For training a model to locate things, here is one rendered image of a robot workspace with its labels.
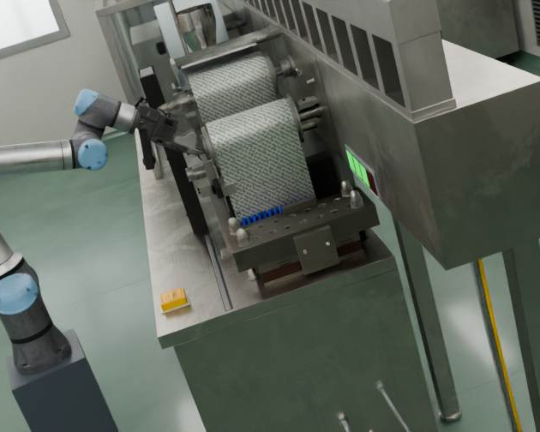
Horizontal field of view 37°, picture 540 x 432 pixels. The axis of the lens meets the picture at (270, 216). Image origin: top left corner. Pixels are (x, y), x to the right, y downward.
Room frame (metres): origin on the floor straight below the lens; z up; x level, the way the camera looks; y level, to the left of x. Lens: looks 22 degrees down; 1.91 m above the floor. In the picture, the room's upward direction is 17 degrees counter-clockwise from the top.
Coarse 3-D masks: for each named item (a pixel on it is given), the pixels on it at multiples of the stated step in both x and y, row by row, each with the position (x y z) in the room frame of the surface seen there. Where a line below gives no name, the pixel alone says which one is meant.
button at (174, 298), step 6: (180, 288) 2.07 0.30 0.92; (162, 294) 2.07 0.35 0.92; (168, 294) 2.06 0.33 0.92; (174, 294) 2.05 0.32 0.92; (180, 294) 2.04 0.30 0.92; (162, 300) 2.03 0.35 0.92; (168, 300) 2.02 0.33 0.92; (174, 300) 2.01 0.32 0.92; (180, 300) 2.01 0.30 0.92; (186, 300) 2.02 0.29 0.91; (162, 306) 2.01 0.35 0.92; (168, 306) 2.01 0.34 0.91; (174, 306) 2.01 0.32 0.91
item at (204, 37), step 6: (210, 24) 2.89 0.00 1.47; (192, 30) 2.88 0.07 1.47; (198, 30) 2.88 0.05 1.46; (204, 30) 2.88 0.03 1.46; (210, 30) 2.90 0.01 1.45; (186, 36) 2.90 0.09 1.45; (192, 36) 2.89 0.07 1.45; (198, 36) 2.89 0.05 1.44; (204, 36) 2.89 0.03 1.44; (210, 36) 2.90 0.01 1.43; (186, 42) 2.93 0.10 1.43; (192, 42) 2.90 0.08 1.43; (198, 42) 2.89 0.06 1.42; (204, 42) 2.89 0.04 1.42; (210, 42) 2.90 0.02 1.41; (192, 48) 2.92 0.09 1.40; (198, 48) 2.90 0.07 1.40
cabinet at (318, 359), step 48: (384, 288) 1.92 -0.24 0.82; (240, 336) 1.90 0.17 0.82; (288, 336) 1.90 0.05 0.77; (336, 336) 1.91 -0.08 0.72; (384, 336) 1.92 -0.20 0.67; (192, 384) 1.88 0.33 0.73; (240, 384) 1.89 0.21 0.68; (288, 384) 1.90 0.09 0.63; (336, 384) 1.91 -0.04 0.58; (384, 384) 1.92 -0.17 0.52
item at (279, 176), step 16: (288, 144) 2.17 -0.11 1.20; (240, 160) 2.16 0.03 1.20; (256, 160) 2.17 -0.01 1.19; (272, 160) 2.17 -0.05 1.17; (288, 160) 2.17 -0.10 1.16; (304, 160) 2.17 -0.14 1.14; (224, 176) 2.16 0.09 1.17; (240, 176) 2.16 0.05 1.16; (256, 176) 2.16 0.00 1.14; (272, 176) 2.17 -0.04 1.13; (288, 176) 2.17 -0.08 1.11; (304, 176) 2.17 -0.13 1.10; (240, 192) 2.16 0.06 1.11; (256, 192) 2.16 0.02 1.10; (272, 192) 2.17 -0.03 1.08; (288, 192) 2.17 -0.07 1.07; (304, 192) 2.17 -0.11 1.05; (240, 208) 2.16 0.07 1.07; (256, 208) 2.16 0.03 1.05; (272, 208) 2.17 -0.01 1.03
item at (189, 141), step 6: (192, 132) 2.17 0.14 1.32; (174, 138) 2.17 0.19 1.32; (180, 138) 2.17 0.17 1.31; (186, 138) 2.17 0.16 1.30; (192, 138) 2.17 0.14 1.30; (180, 144) 2.17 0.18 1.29; (186, 144) 2.17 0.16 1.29; (192, 144) 2.17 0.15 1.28; (192, 150) 2.17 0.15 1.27; (198, 150) 2.18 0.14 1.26
